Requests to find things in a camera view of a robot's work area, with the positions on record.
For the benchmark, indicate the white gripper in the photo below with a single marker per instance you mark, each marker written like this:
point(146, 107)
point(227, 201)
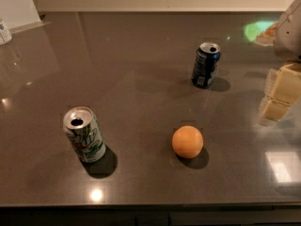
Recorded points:
point(289, 37)

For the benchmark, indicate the blue pepsi can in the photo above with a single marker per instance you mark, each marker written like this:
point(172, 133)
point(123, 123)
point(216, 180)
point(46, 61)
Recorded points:
point(207, 56)

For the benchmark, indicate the green white soda can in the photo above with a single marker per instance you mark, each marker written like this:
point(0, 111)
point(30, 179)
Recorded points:
point(81, 127)

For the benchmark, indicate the orange fruit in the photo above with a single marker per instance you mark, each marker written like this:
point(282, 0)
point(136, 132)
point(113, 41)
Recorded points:
point(187, 142)

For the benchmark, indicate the white bottle at edge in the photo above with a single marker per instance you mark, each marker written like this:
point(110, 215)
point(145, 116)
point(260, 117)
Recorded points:
point(5, 36)

